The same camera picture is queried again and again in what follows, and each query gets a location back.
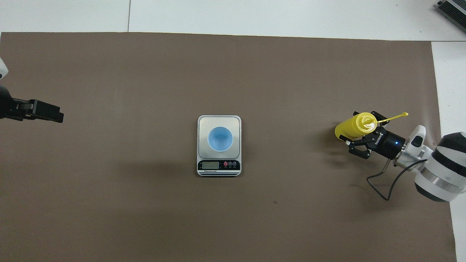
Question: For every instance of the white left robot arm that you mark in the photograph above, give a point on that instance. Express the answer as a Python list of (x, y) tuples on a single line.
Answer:
[(3, 69)]

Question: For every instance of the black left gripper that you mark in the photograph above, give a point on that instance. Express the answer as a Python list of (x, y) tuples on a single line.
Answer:
[(5, 102)]

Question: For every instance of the brown paper table mat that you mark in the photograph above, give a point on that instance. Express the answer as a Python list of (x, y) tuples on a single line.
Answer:
[(145, 211)]

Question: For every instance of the silver digital kitchen scale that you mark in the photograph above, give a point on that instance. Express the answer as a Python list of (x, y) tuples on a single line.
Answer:
[(218, 165)]

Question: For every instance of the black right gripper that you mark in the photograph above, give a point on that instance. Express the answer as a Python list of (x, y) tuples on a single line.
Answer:
[(389, 143)]

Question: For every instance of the light blue plastic cup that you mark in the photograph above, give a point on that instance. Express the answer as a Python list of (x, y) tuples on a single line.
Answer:
[(220, 139)]

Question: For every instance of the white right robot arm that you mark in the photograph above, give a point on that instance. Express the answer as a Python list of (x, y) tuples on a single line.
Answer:
[(437, 171)]

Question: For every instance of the grey finned metal box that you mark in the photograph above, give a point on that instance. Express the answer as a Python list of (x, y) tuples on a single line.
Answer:
[(453, 11)]

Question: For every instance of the yellow squeeze bottle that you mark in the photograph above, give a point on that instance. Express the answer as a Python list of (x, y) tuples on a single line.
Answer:
[(349, 127)]

